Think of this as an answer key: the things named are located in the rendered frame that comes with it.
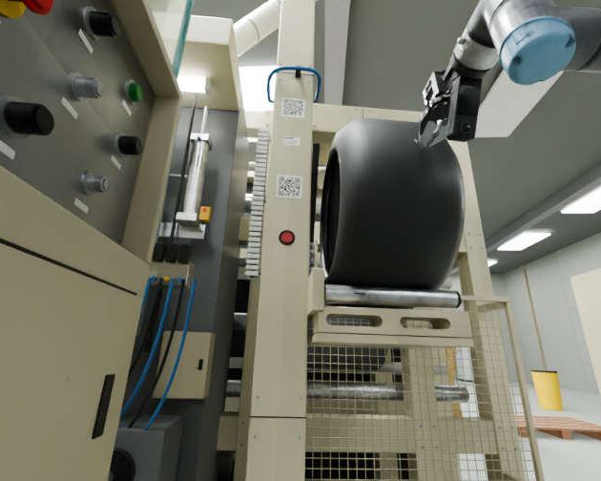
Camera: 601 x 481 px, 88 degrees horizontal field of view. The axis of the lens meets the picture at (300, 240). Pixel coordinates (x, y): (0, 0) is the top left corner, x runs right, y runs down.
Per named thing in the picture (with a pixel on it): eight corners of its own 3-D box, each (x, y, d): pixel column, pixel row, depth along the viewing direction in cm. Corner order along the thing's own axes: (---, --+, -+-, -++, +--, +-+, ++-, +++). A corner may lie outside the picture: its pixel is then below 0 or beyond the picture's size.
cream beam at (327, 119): (309, 130, 130) (309, 100, 135) (303, 163, 154) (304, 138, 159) (450, 140, 134) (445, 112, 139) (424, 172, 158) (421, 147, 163)
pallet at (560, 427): (510, 436, 319) (508, 425, 323) (478, 421, 390) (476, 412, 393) (628, 443, 308) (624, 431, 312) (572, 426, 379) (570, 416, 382)
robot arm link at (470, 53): (515, 51, 51) (466, 46, 51) (497, 75, 55) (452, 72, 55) (503, 23, 54) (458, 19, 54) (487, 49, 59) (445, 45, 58)
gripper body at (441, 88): (453, 97, 70) (486, 44, 59) (461, 126, 66) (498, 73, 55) (420, 94, 69) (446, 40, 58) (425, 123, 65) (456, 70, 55)
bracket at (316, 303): (311, 310, 69) (312, 267, 73) (299, 324, 107) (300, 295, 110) (326, 311, 69) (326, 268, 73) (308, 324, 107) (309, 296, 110)
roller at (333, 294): (321, 301, 74) (321, 282, 75) (318, 303, 78) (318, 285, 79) (463, 307, 76) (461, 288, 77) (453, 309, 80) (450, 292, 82)
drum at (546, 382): (547, 409, 491) (539, 370, 510) (532, 406, 525) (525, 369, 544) (571, 411, 488) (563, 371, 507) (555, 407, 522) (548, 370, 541)
